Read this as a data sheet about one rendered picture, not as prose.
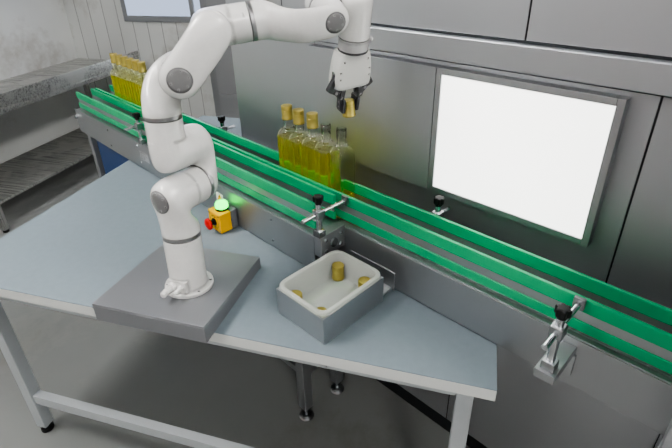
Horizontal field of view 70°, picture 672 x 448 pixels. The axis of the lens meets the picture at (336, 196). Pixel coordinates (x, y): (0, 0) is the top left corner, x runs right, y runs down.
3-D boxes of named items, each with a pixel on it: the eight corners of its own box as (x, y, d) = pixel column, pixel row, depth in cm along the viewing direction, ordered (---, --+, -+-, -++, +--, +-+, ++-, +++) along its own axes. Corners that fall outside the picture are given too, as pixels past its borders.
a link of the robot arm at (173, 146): (133, 119, 107) (185, 104, 120) (151, 214, 117) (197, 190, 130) (164, 125, 103) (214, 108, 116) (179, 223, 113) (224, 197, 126)
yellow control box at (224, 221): (239, 227, 162) (236, 208, 159) (220, 236, 158) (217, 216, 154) (227, 220, 167) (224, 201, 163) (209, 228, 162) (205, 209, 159)
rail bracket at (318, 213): (350, 222, 137) (350, 183, 132) (307, 246, 127) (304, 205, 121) (342, 219, 139) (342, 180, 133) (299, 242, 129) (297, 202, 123)
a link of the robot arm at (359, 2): (313, -2, 102) (302, -17, 109) (312, 45, 109) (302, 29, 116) (379, -5, 106) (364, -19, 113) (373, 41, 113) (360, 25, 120)
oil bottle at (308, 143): (328, 197, 152) (326, 134, 142) (315, 204, 149) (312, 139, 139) (316, 192, 156) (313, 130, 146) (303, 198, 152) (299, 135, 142)
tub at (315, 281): (384, 299, 127) (384, 272, 123) (324, 344, 113) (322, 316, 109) (337, 272, 138) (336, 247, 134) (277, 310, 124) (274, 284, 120)
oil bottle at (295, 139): (315, 192, 156) (312, 130, 146) (302, 198, 152) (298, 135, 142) (303, 187, 159) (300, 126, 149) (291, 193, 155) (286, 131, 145)
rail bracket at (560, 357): (574, 369, 102) (599, 285, 91) (540, 419, 91) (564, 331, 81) (552, 357, 105) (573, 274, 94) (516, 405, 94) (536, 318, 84)
